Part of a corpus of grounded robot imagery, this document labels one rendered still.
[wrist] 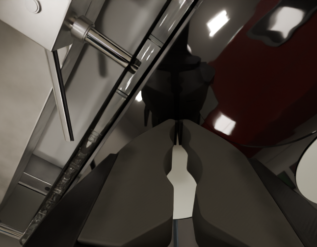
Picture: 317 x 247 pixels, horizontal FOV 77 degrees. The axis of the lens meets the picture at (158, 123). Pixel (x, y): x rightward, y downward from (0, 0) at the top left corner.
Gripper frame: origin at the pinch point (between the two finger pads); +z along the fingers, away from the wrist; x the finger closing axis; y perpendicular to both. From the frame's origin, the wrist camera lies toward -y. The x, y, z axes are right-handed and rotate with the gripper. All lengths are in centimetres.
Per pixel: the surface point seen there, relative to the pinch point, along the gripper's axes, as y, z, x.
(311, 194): 7.3, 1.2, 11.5
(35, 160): 11.1, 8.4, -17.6
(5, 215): 17.2, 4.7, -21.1
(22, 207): 17.8, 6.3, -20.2
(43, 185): 13.3, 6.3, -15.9
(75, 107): 3.7, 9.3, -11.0
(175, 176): 5.8, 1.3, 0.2
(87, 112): 4.3, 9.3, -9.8
